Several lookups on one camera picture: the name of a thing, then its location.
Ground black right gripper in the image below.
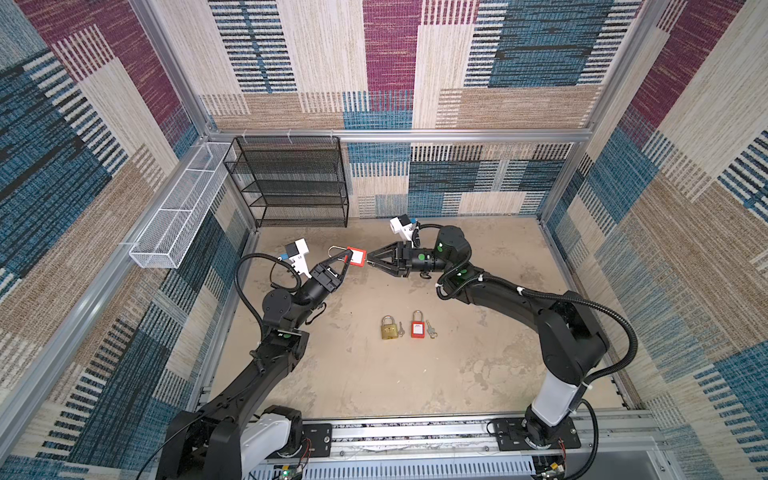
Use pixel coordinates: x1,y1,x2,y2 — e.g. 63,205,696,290
367,242,450,277

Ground small red padlock with key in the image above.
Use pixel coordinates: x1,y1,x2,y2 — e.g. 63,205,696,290
327,245,367,267

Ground brass padlock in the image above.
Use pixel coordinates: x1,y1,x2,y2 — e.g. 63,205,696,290
380,315,400,340

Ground red padlock with white label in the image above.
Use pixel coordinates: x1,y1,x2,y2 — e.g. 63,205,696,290
410,310,426,339

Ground key with ring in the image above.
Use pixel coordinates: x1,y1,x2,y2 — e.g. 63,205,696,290
426,322,438,339

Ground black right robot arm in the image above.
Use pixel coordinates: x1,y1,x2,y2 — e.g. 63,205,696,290
367,226,609,448

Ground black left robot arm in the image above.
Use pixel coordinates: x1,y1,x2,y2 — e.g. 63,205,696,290
155,249,353,479

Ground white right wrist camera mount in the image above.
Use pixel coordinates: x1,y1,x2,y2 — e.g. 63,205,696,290
389,214,420,248

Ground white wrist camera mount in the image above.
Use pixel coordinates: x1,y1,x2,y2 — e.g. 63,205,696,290
279,238,311,279
389,214,420,248

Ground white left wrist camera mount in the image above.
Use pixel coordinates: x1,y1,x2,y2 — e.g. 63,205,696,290
279,238,311,279

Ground black wire mesh shelf rack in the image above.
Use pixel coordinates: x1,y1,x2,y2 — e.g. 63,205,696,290
224,136,350,228

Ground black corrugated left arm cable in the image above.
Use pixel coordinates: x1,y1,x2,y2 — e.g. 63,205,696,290
233,252,304,325

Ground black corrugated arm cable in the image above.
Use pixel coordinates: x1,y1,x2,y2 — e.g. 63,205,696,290
413,223,640,480
233,252,304,325

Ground white wire mesh wall basket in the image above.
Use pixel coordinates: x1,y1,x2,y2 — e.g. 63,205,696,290
129,142,230,269

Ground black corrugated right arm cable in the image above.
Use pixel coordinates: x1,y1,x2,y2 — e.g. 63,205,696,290
413,223,640,480

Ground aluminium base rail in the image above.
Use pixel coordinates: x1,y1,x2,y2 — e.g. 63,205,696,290
239,413,661,480

